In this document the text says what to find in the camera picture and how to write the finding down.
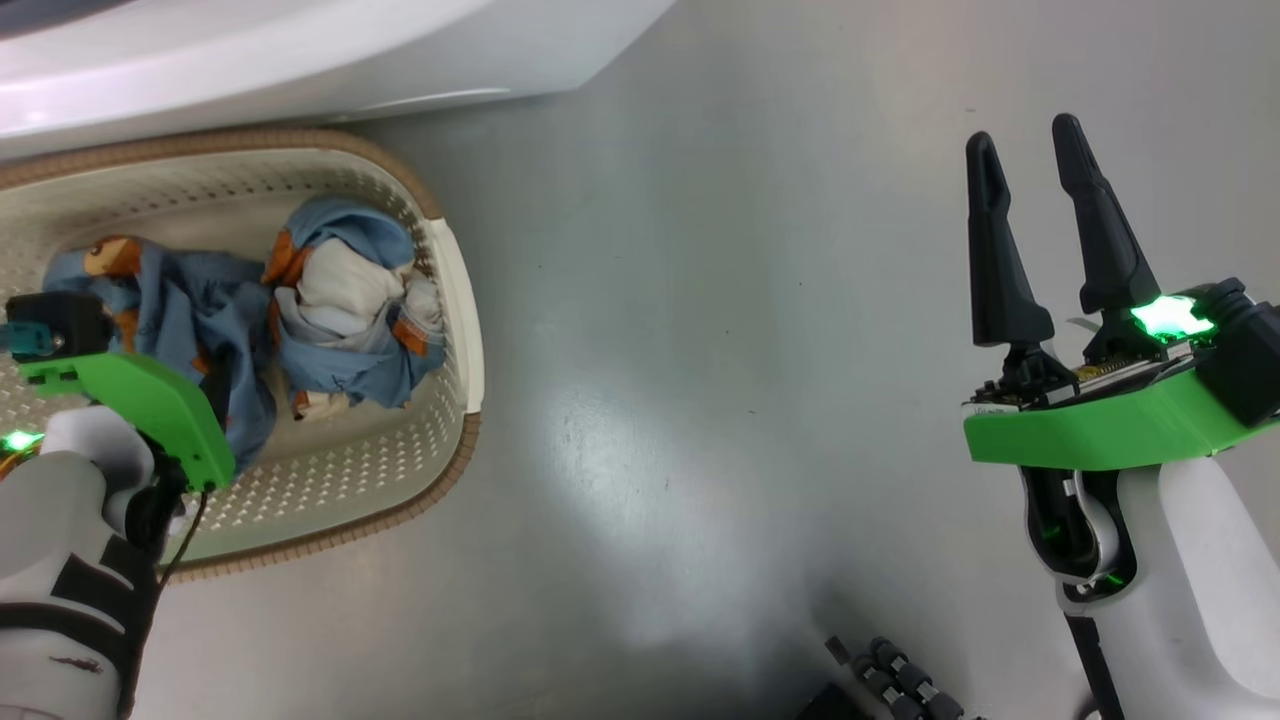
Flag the cream perforated laundry basket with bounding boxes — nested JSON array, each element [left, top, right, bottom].
[[0, 127, 486, 583]]

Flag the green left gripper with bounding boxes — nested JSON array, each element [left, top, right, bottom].
[[18, 350, 237, 492]]

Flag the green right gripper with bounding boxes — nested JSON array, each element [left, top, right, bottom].
[[963, 113, 1280, 471]]

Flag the blue bear print garment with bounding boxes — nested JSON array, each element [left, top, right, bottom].
[[42, 235, 279, 471]]

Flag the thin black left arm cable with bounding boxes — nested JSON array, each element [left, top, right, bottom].
[[158, 488, 211, 591]]

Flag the white front-load washing machine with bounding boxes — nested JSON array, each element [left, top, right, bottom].
[[0, 0, 681, 161]]

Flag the blue white orange garment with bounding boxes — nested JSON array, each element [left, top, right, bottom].
[[262, 195, 448, 421]]

